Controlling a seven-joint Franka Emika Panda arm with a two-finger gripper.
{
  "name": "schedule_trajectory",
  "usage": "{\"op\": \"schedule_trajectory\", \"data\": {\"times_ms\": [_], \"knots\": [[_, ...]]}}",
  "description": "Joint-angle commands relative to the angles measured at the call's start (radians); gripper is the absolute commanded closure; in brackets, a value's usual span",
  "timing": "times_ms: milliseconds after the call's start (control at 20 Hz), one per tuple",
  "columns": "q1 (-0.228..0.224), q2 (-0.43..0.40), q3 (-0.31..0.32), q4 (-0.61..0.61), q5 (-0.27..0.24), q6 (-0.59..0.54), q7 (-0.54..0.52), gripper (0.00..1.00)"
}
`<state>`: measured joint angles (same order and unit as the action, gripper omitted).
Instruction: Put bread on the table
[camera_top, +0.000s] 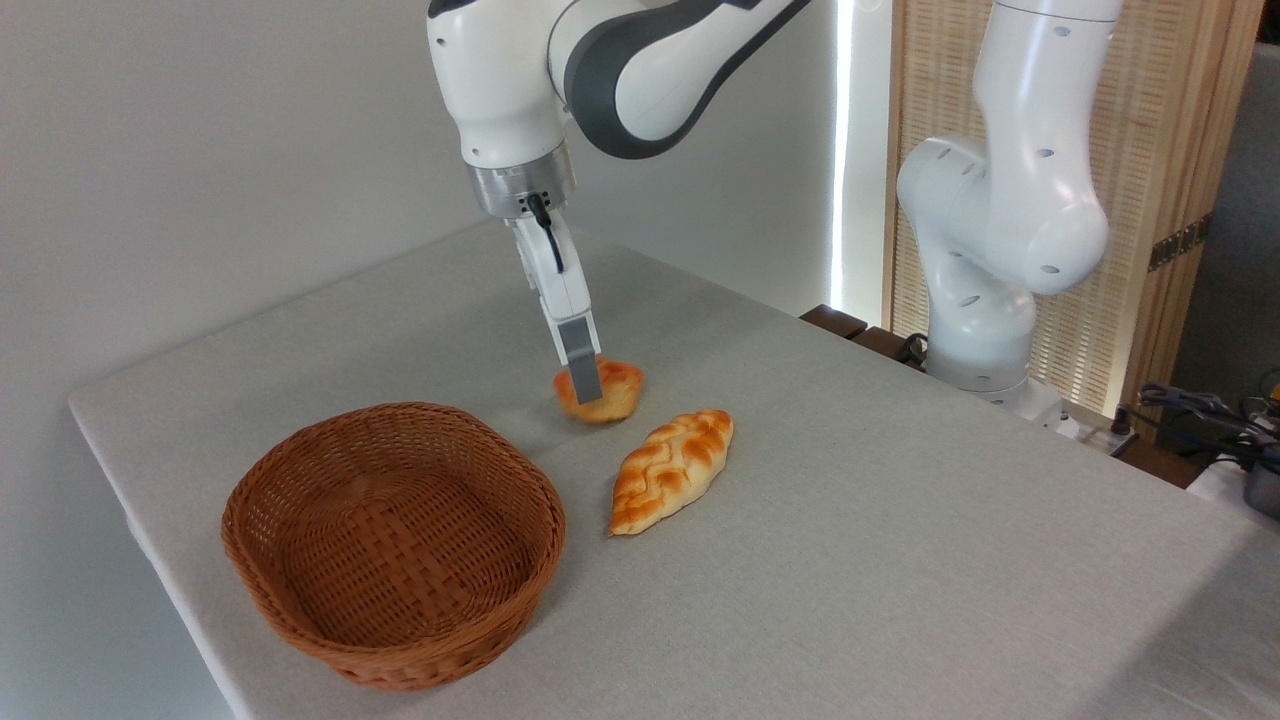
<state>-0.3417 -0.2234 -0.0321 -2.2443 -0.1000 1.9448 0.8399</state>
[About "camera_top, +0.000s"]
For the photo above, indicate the white power strip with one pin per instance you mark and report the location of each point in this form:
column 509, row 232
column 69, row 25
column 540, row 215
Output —
column 1100, row 438

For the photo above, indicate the dark brown wooden furniture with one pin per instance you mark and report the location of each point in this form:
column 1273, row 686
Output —
column 832, row 320

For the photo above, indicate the round golden bread roll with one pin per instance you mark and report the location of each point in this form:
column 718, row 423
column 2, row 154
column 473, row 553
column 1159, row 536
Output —
column 622, row 392

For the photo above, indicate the brown wicker basket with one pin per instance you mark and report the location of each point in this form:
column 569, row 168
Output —
column 400, row 560

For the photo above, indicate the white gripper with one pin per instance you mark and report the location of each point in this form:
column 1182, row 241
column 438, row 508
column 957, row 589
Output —
column 545, row 255

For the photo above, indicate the braided golden bread loaf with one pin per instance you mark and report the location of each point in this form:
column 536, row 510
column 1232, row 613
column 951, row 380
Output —
column 670, row 470

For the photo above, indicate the grey tablecloth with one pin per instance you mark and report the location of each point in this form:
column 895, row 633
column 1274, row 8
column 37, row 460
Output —
column 900, row 600

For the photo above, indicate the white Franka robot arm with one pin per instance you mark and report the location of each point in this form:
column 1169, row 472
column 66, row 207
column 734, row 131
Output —
column 500, row 80

